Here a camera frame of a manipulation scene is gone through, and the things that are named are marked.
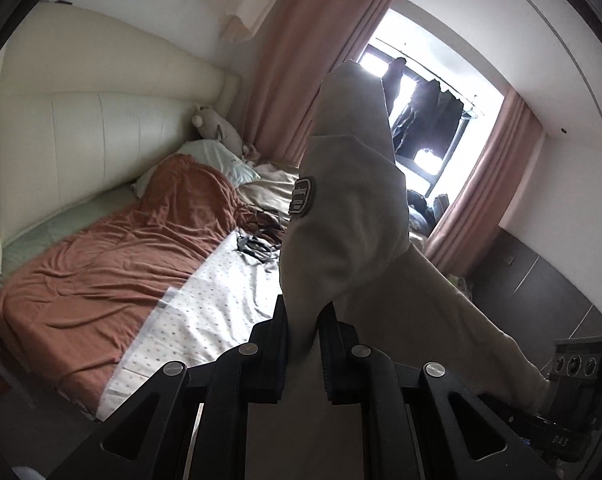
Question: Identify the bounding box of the metal clothes rail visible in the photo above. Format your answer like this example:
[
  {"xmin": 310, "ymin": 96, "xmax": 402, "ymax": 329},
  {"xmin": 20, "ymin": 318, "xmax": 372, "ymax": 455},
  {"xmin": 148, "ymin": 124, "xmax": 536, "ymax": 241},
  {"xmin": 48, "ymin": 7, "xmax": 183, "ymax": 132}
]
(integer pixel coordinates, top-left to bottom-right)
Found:
[{"xmin": 372, "ymin": 36, "xmax": 482, "ymax": 122}]

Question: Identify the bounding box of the floral white bedsheet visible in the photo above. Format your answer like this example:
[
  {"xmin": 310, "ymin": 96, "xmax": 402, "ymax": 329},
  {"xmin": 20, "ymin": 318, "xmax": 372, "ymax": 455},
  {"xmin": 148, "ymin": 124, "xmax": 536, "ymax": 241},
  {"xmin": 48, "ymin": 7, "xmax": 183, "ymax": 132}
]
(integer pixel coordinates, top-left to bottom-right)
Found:
[{"xmin": 95, "ymin": 231, "xmax": 288, "ymax": 424}]

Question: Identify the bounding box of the beige zip jacket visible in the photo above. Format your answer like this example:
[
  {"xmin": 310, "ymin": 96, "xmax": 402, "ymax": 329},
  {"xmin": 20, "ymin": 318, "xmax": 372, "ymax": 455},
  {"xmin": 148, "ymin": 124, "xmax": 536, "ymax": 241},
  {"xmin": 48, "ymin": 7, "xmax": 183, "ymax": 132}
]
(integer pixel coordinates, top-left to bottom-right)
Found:
[{"xmin": 245, "ymin": 59, "xmax": 552, "ymax": 480}]

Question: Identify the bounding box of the dark hanging garment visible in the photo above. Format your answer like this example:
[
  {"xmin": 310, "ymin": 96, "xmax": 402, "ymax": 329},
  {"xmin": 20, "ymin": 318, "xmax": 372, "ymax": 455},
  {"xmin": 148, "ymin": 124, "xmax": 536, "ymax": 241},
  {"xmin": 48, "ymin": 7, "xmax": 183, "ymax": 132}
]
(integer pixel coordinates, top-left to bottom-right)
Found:
[
  {"xmin": 380, "ymin": 56, "xmax": 412, "ymax": 117},
  {"xmin": 390, "ymin": 76, "xmax": 465, "ymax": 159}
]

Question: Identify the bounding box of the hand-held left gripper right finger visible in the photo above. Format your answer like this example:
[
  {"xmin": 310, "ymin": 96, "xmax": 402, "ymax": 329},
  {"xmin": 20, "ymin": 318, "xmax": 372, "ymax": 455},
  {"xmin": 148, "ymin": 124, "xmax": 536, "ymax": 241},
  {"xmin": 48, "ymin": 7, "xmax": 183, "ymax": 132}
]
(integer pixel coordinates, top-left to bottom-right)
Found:
[{"xmin": 317, "ymin": 304, "xmax": 532, "ymax": 480}]

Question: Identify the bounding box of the black folded device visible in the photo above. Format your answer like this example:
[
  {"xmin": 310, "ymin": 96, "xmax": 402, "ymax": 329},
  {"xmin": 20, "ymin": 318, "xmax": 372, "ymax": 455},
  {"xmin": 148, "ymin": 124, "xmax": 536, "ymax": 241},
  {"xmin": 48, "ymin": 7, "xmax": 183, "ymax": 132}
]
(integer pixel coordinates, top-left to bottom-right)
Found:
[{"xmin": 236, "ymin": 232, "xmax": 280, "ymax": 264}]

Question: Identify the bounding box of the white power strip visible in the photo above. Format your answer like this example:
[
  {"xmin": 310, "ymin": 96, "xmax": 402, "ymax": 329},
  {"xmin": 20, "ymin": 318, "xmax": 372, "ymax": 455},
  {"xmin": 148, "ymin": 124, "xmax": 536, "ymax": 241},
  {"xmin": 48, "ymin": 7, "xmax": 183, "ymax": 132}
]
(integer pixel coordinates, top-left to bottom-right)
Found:
[{"xmin": 445, "ymin": 271, "xmax": 475, "ymax": 302}]

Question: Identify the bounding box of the dark grey clothes pile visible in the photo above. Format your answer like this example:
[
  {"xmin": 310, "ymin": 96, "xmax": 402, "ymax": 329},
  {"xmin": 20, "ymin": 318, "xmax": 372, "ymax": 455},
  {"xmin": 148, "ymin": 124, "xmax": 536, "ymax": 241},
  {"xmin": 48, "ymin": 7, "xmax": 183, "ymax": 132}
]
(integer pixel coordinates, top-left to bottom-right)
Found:
[{"xmin": 405, "ymin": 189, "xmax": 438, "ymax": 234}]

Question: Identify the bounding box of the pink curtain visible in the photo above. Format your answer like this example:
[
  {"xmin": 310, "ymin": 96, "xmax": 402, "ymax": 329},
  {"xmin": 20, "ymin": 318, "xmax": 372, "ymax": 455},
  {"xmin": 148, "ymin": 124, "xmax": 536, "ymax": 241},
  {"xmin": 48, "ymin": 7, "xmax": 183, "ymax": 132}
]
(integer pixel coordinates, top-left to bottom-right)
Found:
[
  {"xmin": 242, "ymin": 0, "xmax": 398, "ymax": 172},
  {"xmin": 422, "ymin": 91, "xmax": 548, "ymax": 274}
]

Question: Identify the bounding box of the beige plush toy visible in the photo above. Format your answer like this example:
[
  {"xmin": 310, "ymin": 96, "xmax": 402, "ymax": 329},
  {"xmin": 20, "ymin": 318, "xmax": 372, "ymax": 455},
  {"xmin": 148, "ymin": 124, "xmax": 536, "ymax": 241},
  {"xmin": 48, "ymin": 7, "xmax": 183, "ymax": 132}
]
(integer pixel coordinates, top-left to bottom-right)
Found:
[{"xmin": 190, "ymin": 103, "xmax": 248, "ymax": 159}]

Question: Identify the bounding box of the rust brown blanket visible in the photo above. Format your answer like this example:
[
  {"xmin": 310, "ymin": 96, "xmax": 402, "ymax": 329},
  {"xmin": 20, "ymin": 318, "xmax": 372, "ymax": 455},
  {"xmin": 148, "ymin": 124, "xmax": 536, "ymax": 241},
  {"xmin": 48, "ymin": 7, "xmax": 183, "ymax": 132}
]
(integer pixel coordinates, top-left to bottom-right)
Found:
[{"xmin": 0, "ymin": 151, "xmax": 288, "ymax": 407}]

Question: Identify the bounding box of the cream padded headboard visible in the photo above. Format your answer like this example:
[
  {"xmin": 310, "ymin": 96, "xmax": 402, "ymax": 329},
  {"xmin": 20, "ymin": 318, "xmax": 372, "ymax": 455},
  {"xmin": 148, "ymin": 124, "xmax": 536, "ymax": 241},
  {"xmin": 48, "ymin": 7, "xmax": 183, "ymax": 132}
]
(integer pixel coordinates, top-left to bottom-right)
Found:
[{"xmin": 0, "ymin": 1, "xmax": 242, "ymax": 277}]

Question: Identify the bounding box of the pale blue pillow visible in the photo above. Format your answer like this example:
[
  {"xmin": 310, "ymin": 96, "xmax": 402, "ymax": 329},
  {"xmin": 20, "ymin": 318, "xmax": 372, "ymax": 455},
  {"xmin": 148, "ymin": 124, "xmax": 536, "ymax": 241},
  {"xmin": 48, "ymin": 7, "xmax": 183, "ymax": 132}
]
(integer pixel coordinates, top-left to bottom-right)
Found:
[{"xmin": 130, "ymin": 138, "xmax": 262, "ymax": 199}]

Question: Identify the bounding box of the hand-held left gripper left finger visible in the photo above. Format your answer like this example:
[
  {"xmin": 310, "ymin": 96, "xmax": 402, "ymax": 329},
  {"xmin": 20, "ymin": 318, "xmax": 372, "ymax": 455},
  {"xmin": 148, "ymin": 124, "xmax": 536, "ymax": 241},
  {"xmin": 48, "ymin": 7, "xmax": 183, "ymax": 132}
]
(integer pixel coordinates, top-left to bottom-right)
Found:
[{"xmin": 100, "ymin": 294, "xmax": 292, "ymax": 480}]

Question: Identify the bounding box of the grey beige duvet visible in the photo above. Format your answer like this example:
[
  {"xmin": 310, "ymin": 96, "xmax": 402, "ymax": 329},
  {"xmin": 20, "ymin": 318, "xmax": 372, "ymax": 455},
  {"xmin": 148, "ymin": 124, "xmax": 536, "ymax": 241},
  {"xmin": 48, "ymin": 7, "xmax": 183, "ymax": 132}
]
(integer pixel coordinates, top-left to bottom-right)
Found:
[{"xmin": 237, "ymin": 159, "xmax": 302, "ymax": 222}]

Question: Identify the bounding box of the light green mattress sheet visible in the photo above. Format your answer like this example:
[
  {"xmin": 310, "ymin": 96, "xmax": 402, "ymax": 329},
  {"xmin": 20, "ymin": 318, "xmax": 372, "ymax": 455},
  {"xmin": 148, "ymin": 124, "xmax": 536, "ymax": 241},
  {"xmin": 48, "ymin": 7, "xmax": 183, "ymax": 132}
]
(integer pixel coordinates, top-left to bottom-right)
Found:
[{"xmin": 0, "ymin": 181, "xmax": 142, "ymax": 277}]

